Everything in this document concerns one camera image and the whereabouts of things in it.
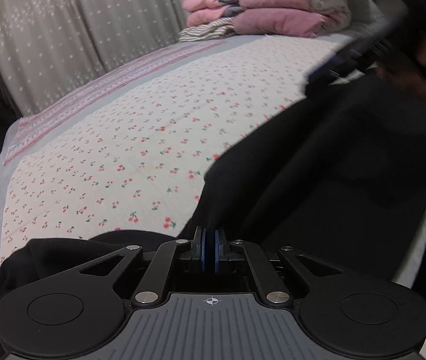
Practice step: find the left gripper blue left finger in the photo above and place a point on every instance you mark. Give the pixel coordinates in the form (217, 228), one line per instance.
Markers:
(176, 267)

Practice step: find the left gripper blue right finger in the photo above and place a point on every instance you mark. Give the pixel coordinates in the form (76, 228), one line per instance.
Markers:
(269, 287)

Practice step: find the mauve folded quilt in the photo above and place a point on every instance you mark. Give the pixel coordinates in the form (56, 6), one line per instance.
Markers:
(292, 18)

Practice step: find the person right hand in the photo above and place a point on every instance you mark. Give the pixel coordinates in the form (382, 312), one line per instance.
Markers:
(403, 71)

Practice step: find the grey star curtain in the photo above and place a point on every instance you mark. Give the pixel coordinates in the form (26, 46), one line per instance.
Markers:
(48, 48)

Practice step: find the black pants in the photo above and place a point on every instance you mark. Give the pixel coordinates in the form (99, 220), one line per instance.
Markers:
(331, 189)

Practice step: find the pink folded garment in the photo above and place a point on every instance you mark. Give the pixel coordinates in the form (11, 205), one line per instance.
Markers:
(207, 11)

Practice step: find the pink striped blanket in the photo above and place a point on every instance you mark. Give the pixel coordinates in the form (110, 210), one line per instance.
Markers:
(33, 128)

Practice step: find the cherry print blanket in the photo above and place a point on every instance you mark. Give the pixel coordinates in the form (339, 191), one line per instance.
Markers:
(138, 161)

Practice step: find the striped folded cloth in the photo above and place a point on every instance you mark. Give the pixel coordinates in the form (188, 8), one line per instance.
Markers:
(217, 29)

